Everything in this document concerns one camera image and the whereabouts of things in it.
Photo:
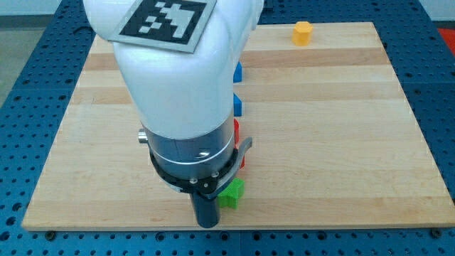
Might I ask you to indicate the green star block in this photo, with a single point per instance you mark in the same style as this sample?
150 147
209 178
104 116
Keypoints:
231 195

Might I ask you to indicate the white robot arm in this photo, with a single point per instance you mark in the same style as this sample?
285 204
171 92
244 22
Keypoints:
178 59

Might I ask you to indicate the red block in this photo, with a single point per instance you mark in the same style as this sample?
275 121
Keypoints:
237 139

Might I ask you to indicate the lower blue block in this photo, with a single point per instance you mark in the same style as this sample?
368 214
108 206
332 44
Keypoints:
238 106

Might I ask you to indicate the blue block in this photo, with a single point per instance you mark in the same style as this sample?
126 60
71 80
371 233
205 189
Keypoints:
237 76
238 106

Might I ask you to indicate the upper blue block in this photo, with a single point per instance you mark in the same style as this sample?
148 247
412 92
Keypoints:
237 76

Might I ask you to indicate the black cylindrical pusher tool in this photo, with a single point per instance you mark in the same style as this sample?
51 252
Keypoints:
206 210

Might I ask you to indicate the wooden board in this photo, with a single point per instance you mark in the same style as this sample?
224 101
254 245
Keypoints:
335 145

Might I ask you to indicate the black white fiducial marker tag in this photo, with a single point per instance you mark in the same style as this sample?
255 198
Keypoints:
165 24

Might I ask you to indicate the yellow hexagon block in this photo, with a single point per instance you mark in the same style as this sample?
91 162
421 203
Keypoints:
302 33

